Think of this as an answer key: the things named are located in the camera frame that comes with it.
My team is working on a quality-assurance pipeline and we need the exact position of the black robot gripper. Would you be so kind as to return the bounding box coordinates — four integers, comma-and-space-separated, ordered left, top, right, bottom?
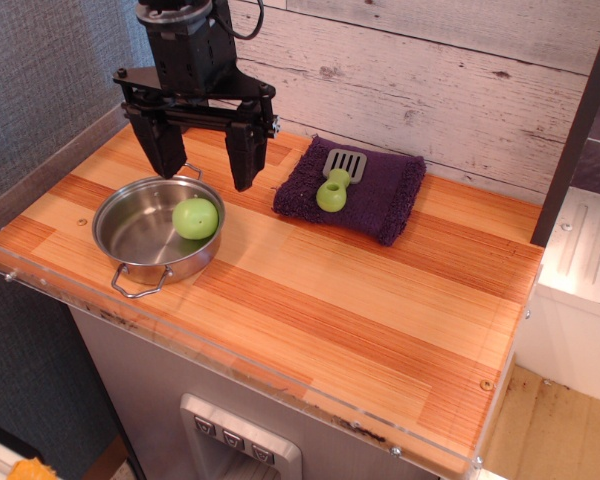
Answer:
114, 10, 279, 192

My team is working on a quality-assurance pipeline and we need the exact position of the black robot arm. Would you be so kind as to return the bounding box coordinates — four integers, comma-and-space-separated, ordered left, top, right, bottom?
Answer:
113, 1, 279, 191

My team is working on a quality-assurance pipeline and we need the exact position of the stainless steel pot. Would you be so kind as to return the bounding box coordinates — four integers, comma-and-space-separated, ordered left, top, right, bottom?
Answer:
92, 167, 226, 299

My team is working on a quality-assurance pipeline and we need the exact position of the green toy apple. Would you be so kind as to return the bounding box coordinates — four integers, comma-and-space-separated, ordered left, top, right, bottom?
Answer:
172, 198, 219, 240

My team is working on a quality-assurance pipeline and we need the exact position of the purple folded towel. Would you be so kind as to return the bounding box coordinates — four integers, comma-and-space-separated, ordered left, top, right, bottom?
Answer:
273, 136, 426, 246

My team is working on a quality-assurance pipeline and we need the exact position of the grey toy fridge cabinet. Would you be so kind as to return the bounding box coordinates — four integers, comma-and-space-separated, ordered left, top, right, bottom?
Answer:
71, 307, 478, 479

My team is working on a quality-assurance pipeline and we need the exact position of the silver dispenser button panel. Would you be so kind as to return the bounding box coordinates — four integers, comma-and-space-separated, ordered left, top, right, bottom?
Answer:
180, 394, 303, 479

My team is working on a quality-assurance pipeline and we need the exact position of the yellow orange object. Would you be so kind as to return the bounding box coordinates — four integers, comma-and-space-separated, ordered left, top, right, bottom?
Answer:
6, 458, 58, 480

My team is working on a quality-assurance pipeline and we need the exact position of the white toy sink unit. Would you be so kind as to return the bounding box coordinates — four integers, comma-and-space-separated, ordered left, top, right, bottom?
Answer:
514, 188, 600, 400

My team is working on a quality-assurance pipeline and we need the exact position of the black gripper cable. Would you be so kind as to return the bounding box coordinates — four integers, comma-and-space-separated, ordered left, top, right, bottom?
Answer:
214, 0, 265, 41

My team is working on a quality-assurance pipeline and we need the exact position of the clear acrylic guard rail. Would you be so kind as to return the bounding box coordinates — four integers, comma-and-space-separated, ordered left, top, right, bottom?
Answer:
0, 125, 542, 469

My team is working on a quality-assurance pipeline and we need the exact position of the dark right shelf post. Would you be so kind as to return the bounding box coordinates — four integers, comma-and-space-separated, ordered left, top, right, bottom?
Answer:
531, 47, 600, 247

